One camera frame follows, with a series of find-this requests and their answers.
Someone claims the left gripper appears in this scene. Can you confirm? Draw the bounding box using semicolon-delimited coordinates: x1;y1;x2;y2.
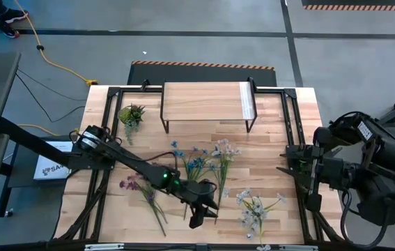
178;179;220;230

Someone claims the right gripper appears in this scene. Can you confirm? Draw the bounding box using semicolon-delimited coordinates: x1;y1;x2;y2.
275;142;358;212

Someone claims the blue flower bunch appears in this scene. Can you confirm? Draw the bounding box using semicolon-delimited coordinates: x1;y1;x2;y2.
170;140;215;221

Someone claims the white veined flower bunch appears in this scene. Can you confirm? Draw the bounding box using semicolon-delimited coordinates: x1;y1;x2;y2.
235;187;288;251

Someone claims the pinkish white flower bunch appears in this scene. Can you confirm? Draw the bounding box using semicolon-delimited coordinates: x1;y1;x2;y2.
210;138;242;226

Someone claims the purple flower bunch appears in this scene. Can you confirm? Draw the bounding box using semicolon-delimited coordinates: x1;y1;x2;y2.
118;172;169;238

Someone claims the green succulent plant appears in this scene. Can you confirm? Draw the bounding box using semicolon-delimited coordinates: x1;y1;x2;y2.
118;103;146;146

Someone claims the black mat orange-striped edge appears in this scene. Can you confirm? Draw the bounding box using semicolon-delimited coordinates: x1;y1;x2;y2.
301;0;395;11
127;60;277;87

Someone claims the white printed box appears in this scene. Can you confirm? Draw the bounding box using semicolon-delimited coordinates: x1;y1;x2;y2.
32;139;77;181

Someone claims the black diagonal desk beam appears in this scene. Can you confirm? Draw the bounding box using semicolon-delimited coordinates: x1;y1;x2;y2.
0;116;78;168

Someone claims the person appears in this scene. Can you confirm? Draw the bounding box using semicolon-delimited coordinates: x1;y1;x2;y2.
0;0;30;39

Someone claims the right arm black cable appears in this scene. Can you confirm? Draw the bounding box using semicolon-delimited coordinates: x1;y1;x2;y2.
339;188;395;250

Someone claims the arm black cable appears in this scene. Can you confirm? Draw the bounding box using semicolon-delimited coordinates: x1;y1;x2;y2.
339;188;395;250
127;151;179;170

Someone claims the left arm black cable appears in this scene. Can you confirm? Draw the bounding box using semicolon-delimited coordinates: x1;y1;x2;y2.
127;151;179;170

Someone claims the silver frame bracket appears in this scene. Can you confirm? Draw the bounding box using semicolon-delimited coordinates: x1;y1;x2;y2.
84;243;125;251
279;243;318;251

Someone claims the wooden shelf black frame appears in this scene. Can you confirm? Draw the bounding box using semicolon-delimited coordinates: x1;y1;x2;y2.
160;77;258;135

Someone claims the black metal table frame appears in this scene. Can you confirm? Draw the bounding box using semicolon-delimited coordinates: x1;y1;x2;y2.
53;78;350;251

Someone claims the yellow extension cable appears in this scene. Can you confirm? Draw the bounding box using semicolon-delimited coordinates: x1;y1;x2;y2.
17;123;80;137
13;0;99;87

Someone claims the black floor cable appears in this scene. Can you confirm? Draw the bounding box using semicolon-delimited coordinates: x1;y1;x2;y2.
16;68;87;102
15;73;86;123

